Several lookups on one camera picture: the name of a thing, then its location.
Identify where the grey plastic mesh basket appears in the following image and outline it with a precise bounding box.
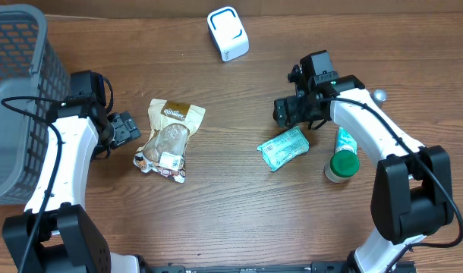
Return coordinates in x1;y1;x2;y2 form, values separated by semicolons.
0;4;70;206

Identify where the clear plastic snack bag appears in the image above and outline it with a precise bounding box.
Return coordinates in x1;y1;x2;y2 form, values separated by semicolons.
133;99;206;184

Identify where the green lid glass jar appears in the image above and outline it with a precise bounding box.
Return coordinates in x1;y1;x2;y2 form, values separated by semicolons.
324;150;360;184

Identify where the green white tissue pack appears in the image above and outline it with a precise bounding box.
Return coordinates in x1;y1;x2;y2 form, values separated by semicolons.
335;127;357;154

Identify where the yellow dish soap bottle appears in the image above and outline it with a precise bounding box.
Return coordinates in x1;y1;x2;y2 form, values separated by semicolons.
372;89;388;108

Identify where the small teal packet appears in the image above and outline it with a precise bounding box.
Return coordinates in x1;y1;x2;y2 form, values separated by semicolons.
257;126;310;171

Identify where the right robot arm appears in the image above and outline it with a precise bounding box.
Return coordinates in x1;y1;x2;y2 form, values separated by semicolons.
272;50;462;272

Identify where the white barcode scanner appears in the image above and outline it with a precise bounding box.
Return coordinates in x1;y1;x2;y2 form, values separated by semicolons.
206;6;250;62

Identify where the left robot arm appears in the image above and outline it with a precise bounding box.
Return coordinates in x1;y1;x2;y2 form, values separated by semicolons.
2;71;146;273

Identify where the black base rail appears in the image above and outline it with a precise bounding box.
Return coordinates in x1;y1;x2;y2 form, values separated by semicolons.
142;262;344;273

